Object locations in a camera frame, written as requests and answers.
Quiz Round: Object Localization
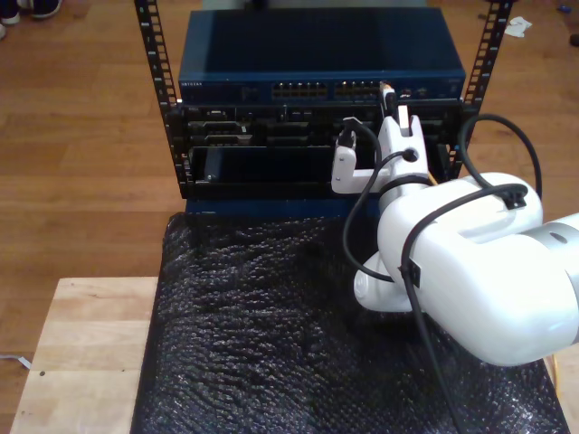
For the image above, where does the white crumpled paper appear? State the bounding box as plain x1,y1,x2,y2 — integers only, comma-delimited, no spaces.
504,16,534,39

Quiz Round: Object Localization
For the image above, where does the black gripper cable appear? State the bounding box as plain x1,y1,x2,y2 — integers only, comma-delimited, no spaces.
342,148,420,284

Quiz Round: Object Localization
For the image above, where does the black bubble wrap mat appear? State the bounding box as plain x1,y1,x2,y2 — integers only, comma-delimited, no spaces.
129,210,571,434

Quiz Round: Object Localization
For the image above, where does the black shoe white sole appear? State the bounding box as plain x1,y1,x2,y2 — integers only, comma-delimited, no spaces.
0,0,23,26
30,0,63,20

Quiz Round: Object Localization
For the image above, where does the black metal rack frame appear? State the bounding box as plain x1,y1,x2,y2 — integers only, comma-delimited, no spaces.
133,0,516,201

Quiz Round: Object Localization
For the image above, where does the black rack drawer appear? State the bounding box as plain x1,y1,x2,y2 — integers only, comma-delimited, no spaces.
187,145,447,200

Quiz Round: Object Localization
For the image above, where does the yellow network cable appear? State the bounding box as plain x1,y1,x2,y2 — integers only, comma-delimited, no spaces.
378,80,565,401

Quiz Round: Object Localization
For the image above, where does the black rack server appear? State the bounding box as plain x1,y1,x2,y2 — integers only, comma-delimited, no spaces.
165,102,476,148

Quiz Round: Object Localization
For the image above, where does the grey flat cable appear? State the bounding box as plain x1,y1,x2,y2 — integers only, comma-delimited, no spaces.
0,354,33,371

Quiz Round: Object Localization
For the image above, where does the black camera cable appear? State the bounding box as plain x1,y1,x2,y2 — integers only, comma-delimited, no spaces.
337,116,544,434

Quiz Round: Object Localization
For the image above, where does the blue network switch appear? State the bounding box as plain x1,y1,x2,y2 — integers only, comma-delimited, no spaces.
177,7,467,106

